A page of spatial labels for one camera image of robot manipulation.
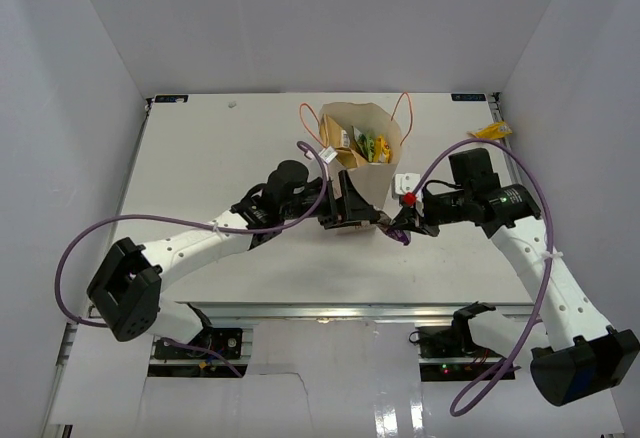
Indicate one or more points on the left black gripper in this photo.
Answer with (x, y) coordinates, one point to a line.
(349, 209)

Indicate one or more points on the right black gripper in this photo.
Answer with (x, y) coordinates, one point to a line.
(405, 218)

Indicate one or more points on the brown chocolate wrapper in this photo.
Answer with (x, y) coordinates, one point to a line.
(390, 225)

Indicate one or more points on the yellow snack bar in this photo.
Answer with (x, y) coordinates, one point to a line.
(382, 152)

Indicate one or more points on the green candy packet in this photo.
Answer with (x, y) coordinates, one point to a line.
(364, 143)

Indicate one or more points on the yellow chips bag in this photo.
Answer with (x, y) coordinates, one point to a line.
(335, 136)

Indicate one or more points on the small yellow snack packet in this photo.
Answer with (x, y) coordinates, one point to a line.
(495, 131)

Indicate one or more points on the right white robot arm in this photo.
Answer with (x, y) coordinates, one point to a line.
(570, 349)

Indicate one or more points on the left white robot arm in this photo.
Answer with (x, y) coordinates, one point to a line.
(128, 286)

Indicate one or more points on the cream paper bag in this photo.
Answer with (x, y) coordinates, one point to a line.
(374, 180)

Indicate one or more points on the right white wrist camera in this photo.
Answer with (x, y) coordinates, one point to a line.
(405, 189)

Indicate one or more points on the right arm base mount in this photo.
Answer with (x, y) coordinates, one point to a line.
(441, 358)

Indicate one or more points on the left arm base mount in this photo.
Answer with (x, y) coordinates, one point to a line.
(223, 359)

